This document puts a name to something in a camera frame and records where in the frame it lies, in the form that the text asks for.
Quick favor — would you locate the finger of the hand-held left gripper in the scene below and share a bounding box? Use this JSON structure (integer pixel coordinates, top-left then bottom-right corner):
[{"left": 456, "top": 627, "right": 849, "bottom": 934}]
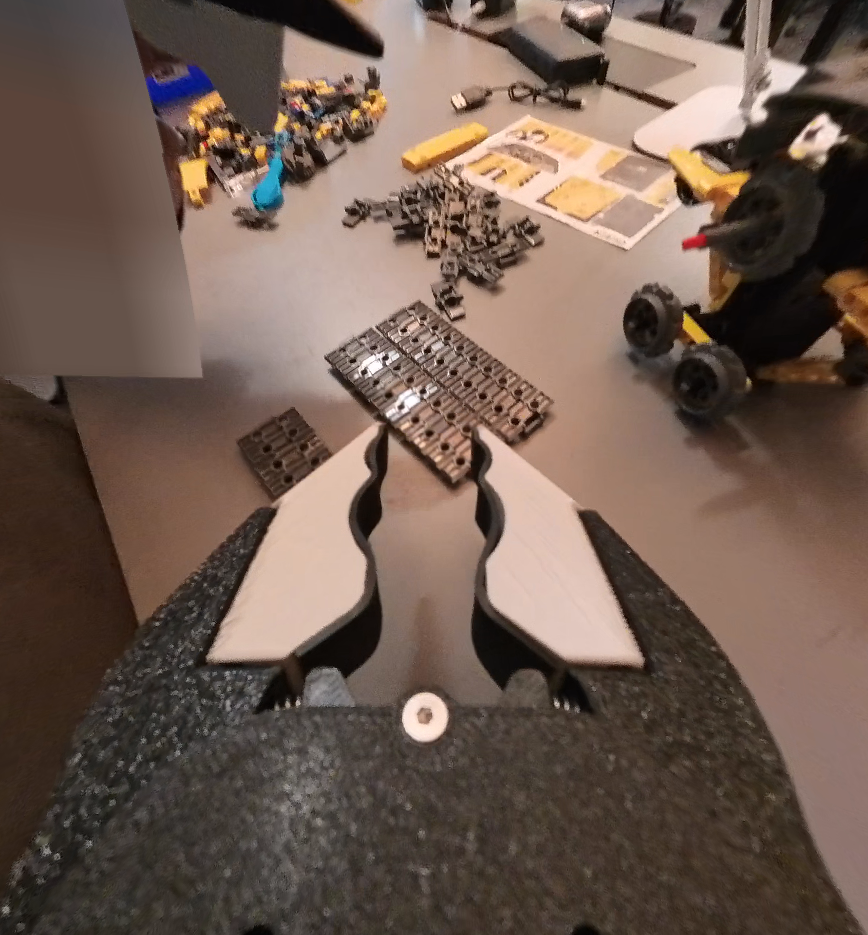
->
[{"left": 211, "top": 0, "right": 385, "bottom": 58}]

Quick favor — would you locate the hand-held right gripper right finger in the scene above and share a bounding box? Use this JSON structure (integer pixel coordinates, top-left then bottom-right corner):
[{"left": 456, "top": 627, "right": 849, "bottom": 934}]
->
[{"left": 471, "top": 426, "right": 646, "bottom": 672}]

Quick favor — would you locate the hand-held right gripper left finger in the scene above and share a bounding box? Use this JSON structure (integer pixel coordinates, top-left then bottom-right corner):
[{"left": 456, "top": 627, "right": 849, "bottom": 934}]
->
[{"left": 205, "top": 422, "right": 391, "bottom": 696}]

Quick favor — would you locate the short dark grey track strip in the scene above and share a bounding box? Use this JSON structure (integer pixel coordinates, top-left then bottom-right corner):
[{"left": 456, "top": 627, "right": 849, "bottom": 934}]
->
[{"left": 235, "top": 407, "right": 334, "bottom": 503}]

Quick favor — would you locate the blue plastic storage bin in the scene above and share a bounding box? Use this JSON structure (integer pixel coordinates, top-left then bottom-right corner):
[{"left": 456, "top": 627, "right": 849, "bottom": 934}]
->
[{"left": 149, "top": 64, "right": 212, "bottom": 111}]

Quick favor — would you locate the pile of yellow black bricks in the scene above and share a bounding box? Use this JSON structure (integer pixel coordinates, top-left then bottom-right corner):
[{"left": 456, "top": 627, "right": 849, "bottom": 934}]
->
[{"left": 178, "top": 66, "right": 390, "bottom": 209}]

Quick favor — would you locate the teal brick separator tool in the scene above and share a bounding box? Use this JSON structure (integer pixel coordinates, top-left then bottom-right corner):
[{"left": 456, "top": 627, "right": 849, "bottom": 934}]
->
[{"left": 251, "top": 131, "right": 292, "bottom": 209}]

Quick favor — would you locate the long yellow brick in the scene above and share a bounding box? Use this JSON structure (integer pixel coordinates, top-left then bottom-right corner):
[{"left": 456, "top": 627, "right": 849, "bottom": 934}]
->
[{"left": 401, "top": 123, "right": 490, "bottom": 172}]

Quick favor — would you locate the pile of loose track links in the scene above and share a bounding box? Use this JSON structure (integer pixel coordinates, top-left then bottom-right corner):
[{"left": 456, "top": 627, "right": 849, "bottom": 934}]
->
[{"left": 342, "top": 164, "right": 546, "bottom": 284}]

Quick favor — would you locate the black power adapter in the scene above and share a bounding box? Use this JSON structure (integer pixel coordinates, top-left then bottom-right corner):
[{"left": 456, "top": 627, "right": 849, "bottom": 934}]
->
[{"left": 503, "top": 16, "right": 610, "bottom": 83}]

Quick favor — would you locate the yellow black sticker sheet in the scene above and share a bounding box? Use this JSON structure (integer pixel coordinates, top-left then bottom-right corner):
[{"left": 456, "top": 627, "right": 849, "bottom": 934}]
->
[{"left": 449, "top": 114, "right": 687, "bottom": 251}]

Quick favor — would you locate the yellow black brick vehicle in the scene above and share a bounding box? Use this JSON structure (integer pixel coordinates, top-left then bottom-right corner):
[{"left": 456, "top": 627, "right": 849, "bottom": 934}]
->
[{"left": 622, "top": 66, "right": 868, "bottom": 421}]

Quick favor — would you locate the white book stand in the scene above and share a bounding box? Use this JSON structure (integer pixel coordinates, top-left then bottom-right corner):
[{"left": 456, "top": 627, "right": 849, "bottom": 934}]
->
[{"left": 633, "top": 0, "right": 808, "bottom": 163}]

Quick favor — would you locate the black usb cable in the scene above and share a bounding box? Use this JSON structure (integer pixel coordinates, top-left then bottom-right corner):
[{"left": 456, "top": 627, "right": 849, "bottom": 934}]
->
[{"left": 450, "top": 80, "right": 587, "bottom": 114}]

